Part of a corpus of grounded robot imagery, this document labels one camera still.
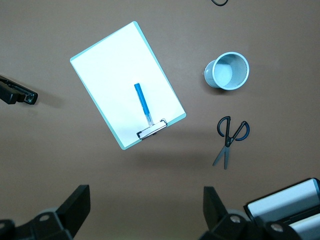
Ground black blue handled scissors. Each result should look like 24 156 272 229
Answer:
212 115 251 170

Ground blue marker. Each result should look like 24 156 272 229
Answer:
133 83 153 127

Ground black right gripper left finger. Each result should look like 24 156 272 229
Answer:
0 184 91 240

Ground light blue mesh cup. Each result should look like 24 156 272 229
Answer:
204 51 251 91

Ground black document tray stack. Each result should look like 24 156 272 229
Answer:
243 177 320 240

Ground black stapler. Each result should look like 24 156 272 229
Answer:
0 74 39 105

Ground teal clipboard with metal clip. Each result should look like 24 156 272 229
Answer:
69 20 187 151

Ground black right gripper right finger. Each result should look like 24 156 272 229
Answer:
199 186 305 240

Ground white paper sheet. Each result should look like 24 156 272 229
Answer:
70 22 185 147

